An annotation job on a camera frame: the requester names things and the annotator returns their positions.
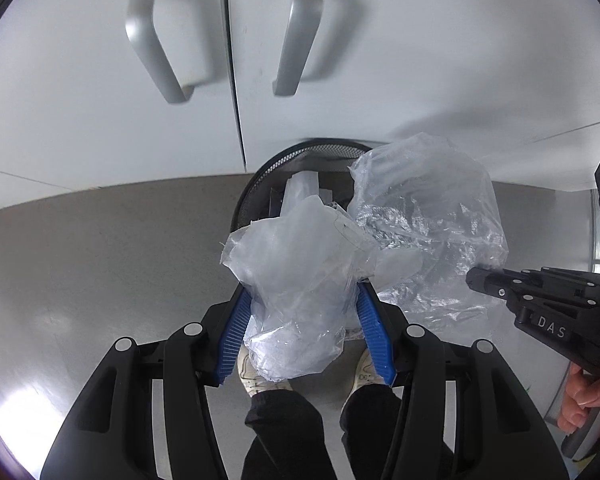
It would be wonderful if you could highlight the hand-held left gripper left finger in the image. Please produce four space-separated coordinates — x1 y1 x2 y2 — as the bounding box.
40 287 253 480

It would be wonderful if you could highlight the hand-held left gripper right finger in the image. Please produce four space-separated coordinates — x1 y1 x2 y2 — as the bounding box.
356 280 571 480

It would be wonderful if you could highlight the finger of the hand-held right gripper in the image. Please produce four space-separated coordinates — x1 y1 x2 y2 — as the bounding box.
466 266 598 311
522 267 600 288

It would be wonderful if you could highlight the crinkled clear plastic bag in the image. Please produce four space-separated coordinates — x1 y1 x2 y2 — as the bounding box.
347 132 510 331

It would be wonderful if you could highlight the black mesh waste bin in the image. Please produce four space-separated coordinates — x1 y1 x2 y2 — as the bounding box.
230 138 381 261

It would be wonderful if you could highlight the person's right hand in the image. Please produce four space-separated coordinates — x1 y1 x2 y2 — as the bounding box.
556 364 600 432

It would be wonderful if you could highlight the person's right white shoe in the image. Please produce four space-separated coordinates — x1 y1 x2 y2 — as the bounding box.
347 347 387 396

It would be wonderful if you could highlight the person's white shoe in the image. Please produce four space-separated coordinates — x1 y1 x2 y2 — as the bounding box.
234 344 293 397
347 347 387 396

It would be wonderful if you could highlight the person's left white shoe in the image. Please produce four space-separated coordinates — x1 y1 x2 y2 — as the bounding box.
234 344 293 397

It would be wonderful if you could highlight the white base cabinet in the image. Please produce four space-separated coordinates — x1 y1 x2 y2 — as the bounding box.
0 0 600 216

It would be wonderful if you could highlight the grey cabinet handle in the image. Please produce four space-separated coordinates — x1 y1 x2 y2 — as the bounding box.
125 0 201 105
272 0 331 97

